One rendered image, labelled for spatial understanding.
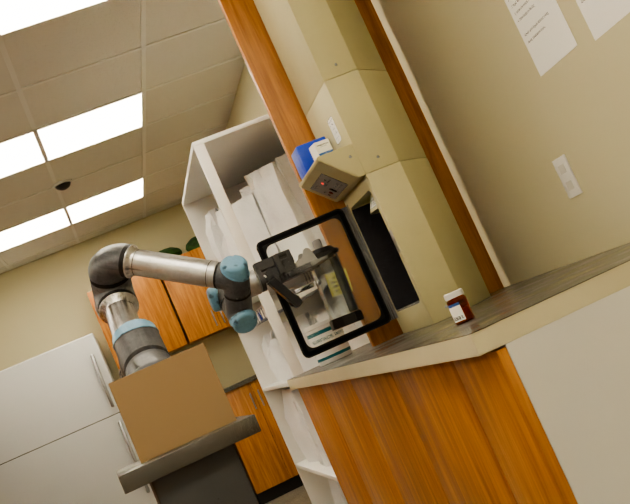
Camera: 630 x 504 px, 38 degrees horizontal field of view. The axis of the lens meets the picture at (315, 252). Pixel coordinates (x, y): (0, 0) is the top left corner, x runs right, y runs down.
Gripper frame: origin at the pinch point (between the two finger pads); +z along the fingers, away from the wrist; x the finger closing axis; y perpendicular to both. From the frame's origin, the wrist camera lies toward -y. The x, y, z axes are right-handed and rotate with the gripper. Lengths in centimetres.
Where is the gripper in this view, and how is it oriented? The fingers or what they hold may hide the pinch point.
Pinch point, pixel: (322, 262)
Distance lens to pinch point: 270.5
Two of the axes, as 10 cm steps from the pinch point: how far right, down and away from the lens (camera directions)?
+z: 9.0, -3.7, 2.3
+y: -3.9, -9.1, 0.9
